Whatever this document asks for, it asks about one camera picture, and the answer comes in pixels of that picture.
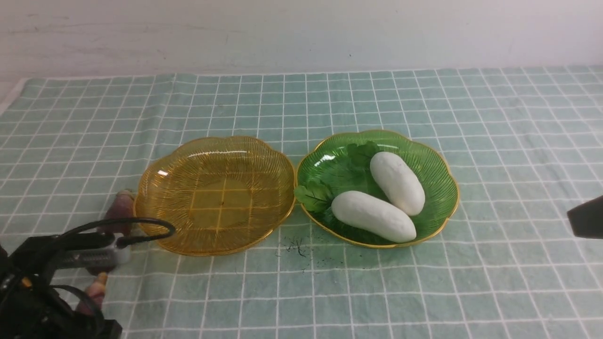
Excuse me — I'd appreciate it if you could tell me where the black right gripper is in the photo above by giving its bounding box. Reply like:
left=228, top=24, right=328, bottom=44
left=567, top=196, right=603, bottom=240

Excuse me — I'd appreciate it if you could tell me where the white radish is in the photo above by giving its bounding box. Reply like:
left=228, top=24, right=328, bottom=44
left=294, top=179, right=417, bottom=244
left=345, top=141, right=426, bottom=216

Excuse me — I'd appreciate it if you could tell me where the white radish front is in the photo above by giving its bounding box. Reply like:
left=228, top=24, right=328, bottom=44
left=294, top=179, right=417, bottom=244

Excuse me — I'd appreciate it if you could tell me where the purple eggplant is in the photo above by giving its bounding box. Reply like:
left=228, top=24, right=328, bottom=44
left=87, top=189, right=136, bottom=276
left=75, top=272, right=108, bottom=316

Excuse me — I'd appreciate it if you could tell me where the purple eggplant front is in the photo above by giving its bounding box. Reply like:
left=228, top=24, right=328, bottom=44
left=75, top=272, right=108, bottom=316

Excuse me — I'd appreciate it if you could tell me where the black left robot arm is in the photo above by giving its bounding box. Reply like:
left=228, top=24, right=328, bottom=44
left=0, top=249, right=122, bottom=339

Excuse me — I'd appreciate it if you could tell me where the green transparent plastic plate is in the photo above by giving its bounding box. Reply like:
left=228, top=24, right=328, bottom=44
left=293, top=129, right=460, bottom=249

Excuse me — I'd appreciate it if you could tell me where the yellow transparent plastic plate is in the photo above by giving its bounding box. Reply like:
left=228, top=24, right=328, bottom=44
left=134, top=136, right=296, bottom=256

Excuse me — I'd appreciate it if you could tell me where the black left camera cable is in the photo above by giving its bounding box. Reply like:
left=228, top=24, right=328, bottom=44
left=52, top=217, right=176, bottom=248

